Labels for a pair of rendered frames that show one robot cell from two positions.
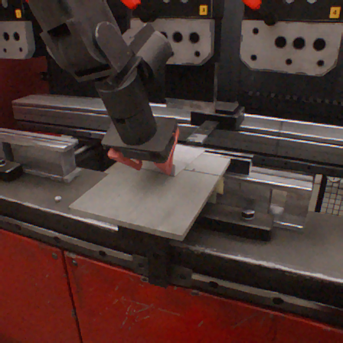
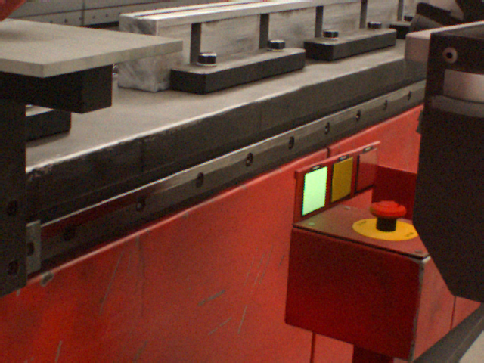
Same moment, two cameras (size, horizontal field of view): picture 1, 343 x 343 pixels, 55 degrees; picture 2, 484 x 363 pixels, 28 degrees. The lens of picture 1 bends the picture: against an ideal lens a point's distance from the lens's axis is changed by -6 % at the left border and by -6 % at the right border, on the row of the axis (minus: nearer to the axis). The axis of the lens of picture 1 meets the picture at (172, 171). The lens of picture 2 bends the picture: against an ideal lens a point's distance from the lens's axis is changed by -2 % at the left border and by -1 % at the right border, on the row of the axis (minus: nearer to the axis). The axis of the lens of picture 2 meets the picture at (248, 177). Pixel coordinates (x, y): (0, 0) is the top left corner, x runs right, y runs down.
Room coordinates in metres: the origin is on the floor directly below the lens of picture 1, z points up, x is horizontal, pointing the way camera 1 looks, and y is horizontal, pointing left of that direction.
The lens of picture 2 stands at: (0.21, 0.79, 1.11)
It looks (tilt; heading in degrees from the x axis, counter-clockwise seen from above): 15 degrees down; 276
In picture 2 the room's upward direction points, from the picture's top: 3 degrees clockwise
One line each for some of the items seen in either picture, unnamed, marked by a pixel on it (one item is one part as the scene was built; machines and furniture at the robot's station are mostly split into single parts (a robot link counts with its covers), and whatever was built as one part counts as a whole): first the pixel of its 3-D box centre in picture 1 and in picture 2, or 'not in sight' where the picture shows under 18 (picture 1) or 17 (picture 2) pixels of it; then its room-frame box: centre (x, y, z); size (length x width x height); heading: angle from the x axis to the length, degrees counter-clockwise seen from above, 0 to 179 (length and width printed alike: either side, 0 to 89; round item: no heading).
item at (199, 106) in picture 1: (190, 86); not in sight; (0.65, -0.03, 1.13); 0.10 x 0.02 x 0.10; 68
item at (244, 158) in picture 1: (202, 157); not in sight; (0.64, -0.06, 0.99); 0.20 x 0.03 x 0.03; 68
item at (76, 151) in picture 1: (106, 143); not in sight; (1.17, 0.24, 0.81); 0.64 x 0.08 x 0.14; 158
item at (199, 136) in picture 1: (210, 121); not in sight; (0.80, -0.09, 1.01); 0.26 x 0.12 x 0.05; 158
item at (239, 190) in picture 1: (213, 187); not in sight; (0.63, -0.09, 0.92); 0.39 x 0.06 x 0.10; 68
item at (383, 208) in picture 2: not in sight; (386, 219); (0.16, -0.23, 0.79); 0.04 x 0.04 x 0.04
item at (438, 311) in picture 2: not in sight; (393, 243); (0.15, -0.28, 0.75); 0.20 x 0.16 x 0.18; 63
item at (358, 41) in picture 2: not in sight; (352, 42); (0.22, -0.94, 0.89); 0.30 x 0.05 x 0.03; 68
